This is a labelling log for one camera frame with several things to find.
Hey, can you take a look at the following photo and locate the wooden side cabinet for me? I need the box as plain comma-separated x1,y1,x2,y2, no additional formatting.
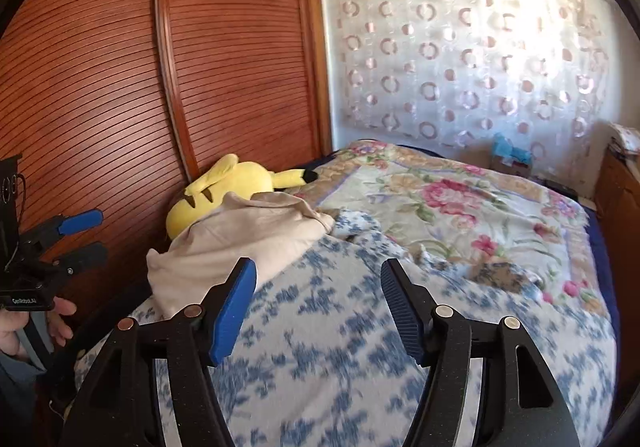
594,147,640,290

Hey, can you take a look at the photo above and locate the person's left hand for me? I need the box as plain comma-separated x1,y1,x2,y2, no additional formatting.
0,297,79,359

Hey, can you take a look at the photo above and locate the person's left forearm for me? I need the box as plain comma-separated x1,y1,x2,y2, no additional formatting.
0,353,47,430

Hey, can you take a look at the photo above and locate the navy bed sheet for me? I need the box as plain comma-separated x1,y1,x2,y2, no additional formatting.
579,197,615,280

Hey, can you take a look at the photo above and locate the yellow plush toy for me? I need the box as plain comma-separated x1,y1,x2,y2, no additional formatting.
166,154,321,241

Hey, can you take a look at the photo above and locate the sheer circle-patterned wall curtain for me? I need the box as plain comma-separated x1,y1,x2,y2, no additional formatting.
321,0,614,179

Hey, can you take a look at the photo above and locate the blue and white floral blanket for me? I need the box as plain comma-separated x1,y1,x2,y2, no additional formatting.
75,210,619,447

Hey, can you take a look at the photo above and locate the blue toy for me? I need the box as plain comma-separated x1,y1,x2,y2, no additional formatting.
489,133,534,179

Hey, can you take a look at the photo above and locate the folded patterned cloth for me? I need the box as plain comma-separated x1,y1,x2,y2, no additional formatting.
606,122,640,159

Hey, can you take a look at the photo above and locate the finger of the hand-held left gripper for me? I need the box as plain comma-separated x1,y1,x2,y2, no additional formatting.
54,209,105,237
51,241,110,279

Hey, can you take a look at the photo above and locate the wooden slatted wardrobe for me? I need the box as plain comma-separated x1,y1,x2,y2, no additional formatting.
0,0,334,330

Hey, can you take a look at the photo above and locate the beige printed t-shirt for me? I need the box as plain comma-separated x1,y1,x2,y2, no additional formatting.
146,191,337,324

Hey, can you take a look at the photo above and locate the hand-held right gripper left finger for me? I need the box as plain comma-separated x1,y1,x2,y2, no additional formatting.
60,257,258,447

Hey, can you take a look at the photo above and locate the pink floral blanket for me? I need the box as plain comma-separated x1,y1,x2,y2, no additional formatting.
295,140,604,317

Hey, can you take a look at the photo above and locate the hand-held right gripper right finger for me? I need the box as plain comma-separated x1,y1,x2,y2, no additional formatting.
380,258,581,447

